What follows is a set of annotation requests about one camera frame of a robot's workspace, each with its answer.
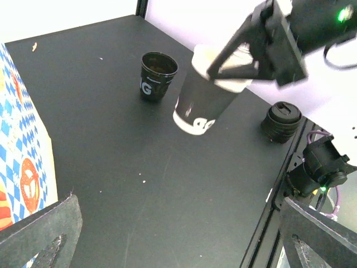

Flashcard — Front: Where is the black branded paper cup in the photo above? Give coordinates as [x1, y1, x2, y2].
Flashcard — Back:
[173, 44, 252, 136]

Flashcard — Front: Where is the stack of black cup lids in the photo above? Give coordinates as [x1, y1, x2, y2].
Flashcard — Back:
[260, 101, 302, 143]

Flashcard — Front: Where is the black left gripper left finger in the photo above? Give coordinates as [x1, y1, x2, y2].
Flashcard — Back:
[1, 194, 83, 267]

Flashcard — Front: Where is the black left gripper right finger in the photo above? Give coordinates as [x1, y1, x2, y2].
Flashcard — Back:
[279, 197, 356, 267]

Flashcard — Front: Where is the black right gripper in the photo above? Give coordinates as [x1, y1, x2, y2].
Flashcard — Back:
[207, 1, 307, 87]

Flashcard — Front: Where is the blue checkered paper bag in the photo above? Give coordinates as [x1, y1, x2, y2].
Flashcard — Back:
[1, 44, 58, 229]

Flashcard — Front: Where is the black corner frame post right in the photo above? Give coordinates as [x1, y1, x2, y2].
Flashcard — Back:
[136, 0, 149, 18]

